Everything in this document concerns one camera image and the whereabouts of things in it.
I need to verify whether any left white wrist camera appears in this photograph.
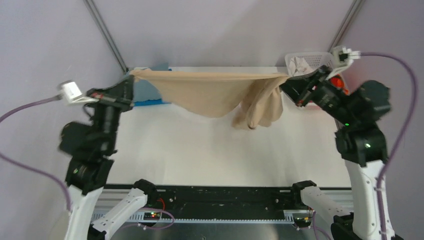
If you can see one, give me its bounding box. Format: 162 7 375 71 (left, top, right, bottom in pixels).
58 80 87 105

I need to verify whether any right controller board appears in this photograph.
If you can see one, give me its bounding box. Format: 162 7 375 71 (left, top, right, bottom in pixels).
293 217 313 229

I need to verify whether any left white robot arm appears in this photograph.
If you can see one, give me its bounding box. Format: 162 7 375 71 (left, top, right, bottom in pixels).
58 75 159 240

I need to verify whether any aluminium frame rail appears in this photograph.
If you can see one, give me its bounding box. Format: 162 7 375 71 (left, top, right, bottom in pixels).
67 188 387 240

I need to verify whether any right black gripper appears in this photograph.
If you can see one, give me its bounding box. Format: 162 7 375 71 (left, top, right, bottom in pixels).
276 64 359 127

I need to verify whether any folded blue t-shirt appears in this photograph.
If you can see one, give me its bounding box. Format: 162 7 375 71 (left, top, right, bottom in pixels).
133 78 170 107

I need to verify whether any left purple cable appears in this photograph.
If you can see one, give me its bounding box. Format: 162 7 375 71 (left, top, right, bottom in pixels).
0 95 176 231

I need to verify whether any folded grey t-shirt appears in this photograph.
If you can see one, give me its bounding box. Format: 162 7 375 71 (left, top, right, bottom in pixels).
133 62 169 106

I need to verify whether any right corner aluminium post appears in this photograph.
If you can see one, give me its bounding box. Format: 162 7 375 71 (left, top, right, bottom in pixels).
328 0 366 52

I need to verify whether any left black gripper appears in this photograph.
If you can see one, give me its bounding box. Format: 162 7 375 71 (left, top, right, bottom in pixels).
84 73 135 152

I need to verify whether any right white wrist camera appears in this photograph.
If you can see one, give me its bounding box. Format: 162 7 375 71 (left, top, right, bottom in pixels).
326 45 361 80

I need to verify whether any controller board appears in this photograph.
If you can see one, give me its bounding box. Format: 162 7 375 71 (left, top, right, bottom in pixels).
143 211 162 221
293 217 313 229

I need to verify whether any white crumpled t-shirt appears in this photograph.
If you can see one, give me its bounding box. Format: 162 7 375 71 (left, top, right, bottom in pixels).
287 56 314 77

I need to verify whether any left controller board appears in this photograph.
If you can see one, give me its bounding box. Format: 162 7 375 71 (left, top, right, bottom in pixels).
143 211 162 221

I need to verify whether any corner aluminium post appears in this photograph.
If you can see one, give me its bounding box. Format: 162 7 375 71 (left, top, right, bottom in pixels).
83 0 128 73
328 0 366 52

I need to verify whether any left corner aluminium post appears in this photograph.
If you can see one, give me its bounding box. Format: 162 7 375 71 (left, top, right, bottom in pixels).
83 0 128 73

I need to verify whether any orange crumpled t-shirt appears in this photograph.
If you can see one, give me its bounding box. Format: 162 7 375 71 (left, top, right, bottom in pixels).
329 74 349 95

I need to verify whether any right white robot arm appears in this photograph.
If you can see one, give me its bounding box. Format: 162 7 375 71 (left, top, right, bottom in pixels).
279 65 399 240

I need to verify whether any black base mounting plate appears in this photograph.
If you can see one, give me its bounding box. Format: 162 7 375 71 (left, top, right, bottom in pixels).
102 183 352 221

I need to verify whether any beige t-shirt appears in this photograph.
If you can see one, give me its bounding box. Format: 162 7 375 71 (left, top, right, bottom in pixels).
130 68 289 130

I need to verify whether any white plastic laundry basket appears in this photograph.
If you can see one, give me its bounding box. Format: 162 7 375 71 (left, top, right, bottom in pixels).
285 52 347 110

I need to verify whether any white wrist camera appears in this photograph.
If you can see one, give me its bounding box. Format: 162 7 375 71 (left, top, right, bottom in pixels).
58 80 87 105
326 45 361 80

